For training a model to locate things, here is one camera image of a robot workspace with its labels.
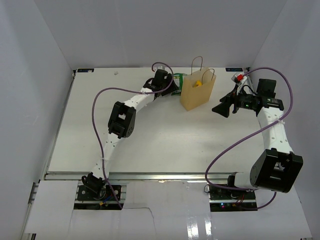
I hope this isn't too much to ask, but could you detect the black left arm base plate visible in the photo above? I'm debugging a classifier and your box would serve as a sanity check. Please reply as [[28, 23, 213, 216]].
[[76, 185, 116, 202]]

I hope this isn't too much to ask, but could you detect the green snack packet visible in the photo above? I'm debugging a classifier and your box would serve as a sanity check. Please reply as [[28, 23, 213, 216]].
[[171, 73, 187, 96]]

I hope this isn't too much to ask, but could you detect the yellow snack packet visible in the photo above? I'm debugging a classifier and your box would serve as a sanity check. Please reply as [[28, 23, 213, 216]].
[[193, 80, 202, 88]]

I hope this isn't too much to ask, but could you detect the blue label right corner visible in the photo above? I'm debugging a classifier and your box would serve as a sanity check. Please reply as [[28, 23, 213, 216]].
[[225, 67, 243, 72]]

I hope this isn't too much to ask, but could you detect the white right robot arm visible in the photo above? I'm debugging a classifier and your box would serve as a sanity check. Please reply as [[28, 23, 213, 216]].
[[212, 79, 303, 200]]

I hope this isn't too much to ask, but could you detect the aluminium front rail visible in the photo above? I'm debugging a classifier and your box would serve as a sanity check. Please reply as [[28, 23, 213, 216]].
[[44, 172, 284, 182]]

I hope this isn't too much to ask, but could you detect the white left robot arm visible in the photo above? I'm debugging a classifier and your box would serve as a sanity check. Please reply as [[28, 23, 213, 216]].
[[81, 68, 178, 200]]

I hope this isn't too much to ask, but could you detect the blue label left corner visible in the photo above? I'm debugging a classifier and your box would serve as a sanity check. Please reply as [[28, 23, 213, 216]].
[[76, 68, 95, 73]]

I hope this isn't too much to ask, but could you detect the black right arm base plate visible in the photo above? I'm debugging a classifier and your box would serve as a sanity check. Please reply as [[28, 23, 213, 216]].
[[203, 184, 256, 201]]

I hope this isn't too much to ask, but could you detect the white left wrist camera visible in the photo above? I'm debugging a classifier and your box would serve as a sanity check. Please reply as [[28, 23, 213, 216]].
[[152, 64, 166, 72]]

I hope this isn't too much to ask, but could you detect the blue label corner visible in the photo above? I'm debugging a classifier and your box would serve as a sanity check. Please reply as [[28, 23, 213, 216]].
[[76, 68, 95, 73], [225, 67, 243, 72]]

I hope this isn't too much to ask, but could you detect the brown paper bag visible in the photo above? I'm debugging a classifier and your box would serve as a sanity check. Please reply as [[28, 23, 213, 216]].
[[180, 56, 216, 111]]

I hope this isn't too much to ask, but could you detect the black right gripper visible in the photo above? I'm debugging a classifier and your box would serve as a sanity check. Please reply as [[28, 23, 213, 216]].
[[212, 85, 259, 118]]

